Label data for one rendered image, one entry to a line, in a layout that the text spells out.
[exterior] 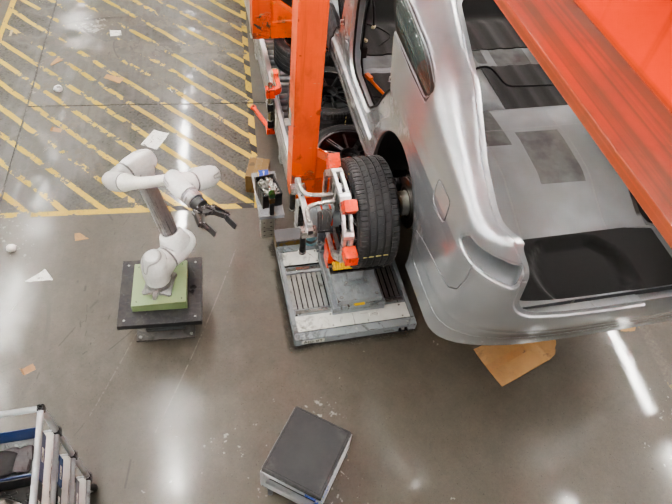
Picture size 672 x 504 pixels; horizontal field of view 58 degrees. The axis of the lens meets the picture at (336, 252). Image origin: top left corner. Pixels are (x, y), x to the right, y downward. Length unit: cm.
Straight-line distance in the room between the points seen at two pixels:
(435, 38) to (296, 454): 225
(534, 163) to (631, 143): 309
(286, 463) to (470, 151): 182
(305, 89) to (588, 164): 182
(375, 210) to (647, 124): 249
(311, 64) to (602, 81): 259
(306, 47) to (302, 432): 205
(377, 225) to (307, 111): 81
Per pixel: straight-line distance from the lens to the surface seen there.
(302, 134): 373
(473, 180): 273
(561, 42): 104
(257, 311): 417
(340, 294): 400
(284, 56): 554
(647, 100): 98
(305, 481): 331
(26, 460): 305
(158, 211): 365
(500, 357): 424
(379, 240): 335
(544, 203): 384
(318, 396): 387
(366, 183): 334
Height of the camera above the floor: 348
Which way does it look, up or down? 51 degrees down
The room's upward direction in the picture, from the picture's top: 8 degrees clockwise
